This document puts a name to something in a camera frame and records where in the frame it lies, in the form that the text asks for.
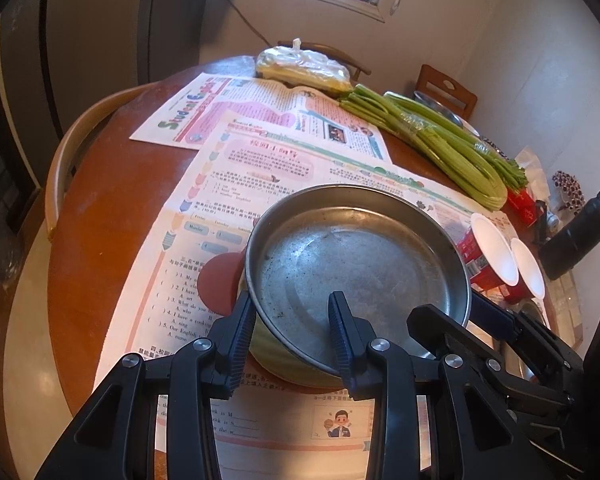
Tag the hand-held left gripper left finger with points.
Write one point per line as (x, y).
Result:
(237, 350)

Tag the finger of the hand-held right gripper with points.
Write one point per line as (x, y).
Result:
(440, 325)
(495, 320)

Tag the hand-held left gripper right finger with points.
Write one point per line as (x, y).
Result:
(342, 345)

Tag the stainless steel bowl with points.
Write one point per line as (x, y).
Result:
(510, 360)

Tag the yellow shell-shaped plate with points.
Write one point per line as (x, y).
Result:
(280, 360)

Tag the small red paper bowl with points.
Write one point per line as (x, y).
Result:
(527, 270)

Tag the pink plastic plate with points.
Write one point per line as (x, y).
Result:
(220, 285)

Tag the large red paper bowl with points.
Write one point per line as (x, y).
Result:
(495, 250)

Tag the round steel pan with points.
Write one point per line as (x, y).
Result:
(355, 255)

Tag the black thermos bottle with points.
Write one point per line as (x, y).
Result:
(575, 235)

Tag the red tissue box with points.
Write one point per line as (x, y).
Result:
(522, 205)

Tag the large printed newspaper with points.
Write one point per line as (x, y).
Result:
(220, 175)

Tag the celery bunch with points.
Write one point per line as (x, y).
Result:
(430, 145)

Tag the steel basin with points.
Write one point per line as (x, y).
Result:
(445, 110)

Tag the brown wooden chair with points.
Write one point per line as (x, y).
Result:
(445, 85)

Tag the pink printed newspaper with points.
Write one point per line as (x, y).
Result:
(260, 105)

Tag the light wooden chair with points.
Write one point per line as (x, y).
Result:
(65, 150)

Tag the plastic bag of noodles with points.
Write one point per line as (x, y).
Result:
(300, 70)

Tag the curved-back wooden chair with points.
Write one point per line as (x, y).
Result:
(330, 50)

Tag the grey refrigerator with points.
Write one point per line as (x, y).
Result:
(80, 35)

